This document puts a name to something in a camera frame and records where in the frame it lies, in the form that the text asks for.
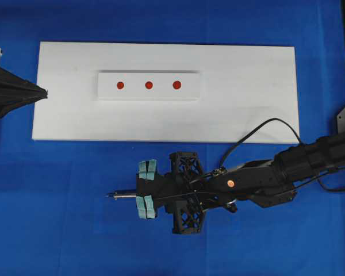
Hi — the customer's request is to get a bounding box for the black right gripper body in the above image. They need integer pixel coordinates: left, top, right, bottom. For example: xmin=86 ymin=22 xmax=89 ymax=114
xmin=164 ymin=152 xmax=226 ymax=235

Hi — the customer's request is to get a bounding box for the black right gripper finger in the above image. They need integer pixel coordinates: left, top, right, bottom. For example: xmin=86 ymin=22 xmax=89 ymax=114
xmin=136 ymin=159 xmax=173 ymax=198
xmin=135 ymin=195 xmax=173 ymax=220

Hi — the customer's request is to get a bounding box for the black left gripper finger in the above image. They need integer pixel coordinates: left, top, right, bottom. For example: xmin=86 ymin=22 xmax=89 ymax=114
xmin=0 ymin=90 xmax=48 ymax=118
xmin=0 ymin=67 xmax=48 ymax=95

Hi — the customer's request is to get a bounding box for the red handled soldering iron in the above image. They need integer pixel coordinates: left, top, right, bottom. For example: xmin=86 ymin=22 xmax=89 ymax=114
xmin=105 ymin=190 xmax=136 ymax=200

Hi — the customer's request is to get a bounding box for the black soldering iron cable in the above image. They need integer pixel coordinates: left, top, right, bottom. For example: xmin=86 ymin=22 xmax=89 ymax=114
xmin=218 ymin=117 xmax=345 ymax=193

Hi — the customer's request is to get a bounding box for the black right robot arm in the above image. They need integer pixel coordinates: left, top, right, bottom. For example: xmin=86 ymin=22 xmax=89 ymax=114
xmin=136 ymin=132 xmax=345 ymax=234

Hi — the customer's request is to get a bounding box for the large white foam board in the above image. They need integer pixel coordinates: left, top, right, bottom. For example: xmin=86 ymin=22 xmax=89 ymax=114
xmin=32 ymin=42 xmax=299 ymax=144

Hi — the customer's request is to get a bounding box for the blue table mat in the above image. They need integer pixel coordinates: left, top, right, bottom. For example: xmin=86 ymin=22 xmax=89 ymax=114
xmin=0 ymin=0 xmax=345 ymax=276

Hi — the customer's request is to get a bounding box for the small white raised plate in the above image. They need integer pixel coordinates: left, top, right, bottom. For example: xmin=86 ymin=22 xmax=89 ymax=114
xmin=97 ymin=71 xmax=202 ymax=101

